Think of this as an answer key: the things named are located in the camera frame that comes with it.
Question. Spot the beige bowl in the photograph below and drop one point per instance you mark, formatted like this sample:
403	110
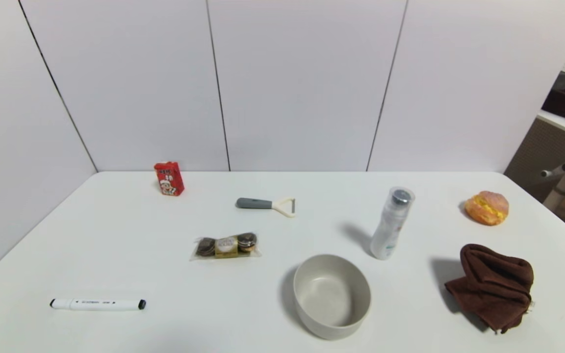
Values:
312	314

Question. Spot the clear wrapped chocolate pack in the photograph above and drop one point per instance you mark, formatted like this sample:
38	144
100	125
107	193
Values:
226	246

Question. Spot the white marker pen black caps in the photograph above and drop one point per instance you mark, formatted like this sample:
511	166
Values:
96	304

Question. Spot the brown perforated panel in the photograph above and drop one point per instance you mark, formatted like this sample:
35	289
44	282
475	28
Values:
532	157

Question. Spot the brown cloth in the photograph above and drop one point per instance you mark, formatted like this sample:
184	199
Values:
493	289

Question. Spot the grey box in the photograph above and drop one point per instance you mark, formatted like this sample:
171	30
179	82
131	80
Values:
561	79

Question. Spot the cream filled bread bun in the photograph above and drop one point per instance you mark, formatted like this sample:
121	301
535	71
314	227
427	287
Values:
486	208

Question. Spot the clear white spray bottle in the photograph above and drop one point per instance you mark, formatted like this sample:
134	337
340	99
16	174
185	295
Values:
390	225

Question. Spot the red milk carton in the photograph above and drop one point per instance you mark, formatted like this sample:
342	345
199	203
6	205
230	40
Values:
168	179

